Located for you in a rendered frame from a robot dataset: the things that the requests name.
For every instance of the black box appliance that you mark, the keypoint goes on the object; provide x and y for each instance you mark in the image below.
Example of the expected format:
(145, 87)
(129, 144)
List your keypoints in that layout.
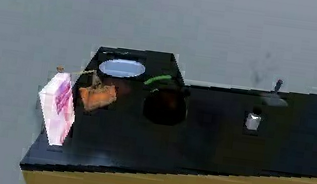
(121, 132)

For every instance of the orange brown food piece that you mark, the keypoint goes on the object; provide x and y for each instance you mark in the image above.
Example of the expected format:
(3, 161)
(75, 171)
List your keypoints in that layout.
(97, 96)

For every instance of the black kitchen counter wooden cabinet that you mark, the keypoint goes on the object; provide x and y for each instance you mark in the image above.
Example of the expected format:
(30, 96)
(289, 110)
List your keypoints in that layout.
(260, 149)

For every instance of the white round plate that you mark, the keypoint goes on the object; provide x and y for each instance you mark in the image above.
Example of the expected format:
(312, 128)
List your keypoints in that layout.
(121, 68)

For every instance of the pink white box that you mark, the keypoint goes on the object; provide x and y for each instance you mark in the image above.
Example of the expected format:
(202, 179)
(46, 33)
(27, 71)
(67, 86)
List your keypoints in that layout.
(58, 108)

